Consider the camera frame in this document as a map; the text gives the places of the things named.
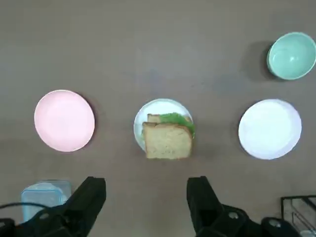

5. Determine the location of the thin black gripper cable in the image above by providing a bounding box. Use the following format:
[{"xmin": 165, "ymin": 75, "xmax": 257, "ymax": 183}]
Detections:
[{"xmin": 0, "ymin": 202, "xmax": 71, "ymax": 225}]

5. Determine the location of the clear plastic container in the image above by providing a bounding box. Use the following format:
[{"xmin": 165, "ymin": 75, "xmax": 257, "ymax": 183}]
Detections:
[{"xmin": 21, "ymin": 179, "xmax": 73, "ymax": 223}]

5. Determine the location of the pale round plate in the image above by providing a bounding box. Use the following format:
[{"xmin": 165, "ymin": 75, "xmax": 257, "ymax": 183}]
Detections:
[{"xmin": 237, "ymin": 98, "xmax": 303, "ymax": 160}]

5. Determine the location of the green lettuce leaf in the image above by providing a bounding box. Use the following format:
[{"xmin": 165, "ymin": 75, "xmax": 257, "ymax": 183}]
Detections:
[{"xmin": 140, "ymin": 112, "xmax": 196, "ymax": 139}]

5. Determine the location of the black wire cup rack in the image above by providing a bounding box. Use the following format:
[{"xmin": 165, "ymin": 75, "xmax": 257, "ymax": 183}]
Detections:
[{"xmin": 280, "ymin": 195, "xmax": 316, "ymax": 237}]

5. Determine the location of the white round plate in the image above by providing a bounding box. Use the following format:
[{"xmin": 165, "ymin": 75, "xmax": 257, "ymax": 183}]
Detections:
[{"xmin": 133, "ymin": 98, "xmax": 194, "ymax": 152}]

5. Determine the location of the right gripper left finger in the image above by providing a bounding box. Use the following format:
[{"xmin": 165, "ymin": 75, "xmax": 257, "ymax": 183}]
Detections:
[{"xmin": 0, "ymin": 176, "xmax": 107, "ymax": 237}]

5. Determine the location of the green ceramic bowl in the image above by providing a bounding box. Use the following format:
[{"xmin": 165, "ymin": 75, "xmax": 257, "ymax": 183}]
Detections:
[{"xmin": 266, "ymin": 31, "xmax": 316, "ymax": 81}]

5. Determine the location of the pink round plate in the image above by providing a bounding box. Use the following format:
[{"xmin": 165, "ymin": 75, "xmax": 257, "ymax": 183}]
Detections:
[{"xmin": 34, "ymin": 89, "xmax": 96, "ymax": 153}]

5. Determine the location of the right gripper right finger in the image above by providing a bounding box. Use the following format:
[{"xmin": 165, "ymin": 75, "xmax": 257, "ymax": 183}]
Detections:
[{"xmin": 186, "ymin": 175, "xmax": 301, "ymax": 237}]

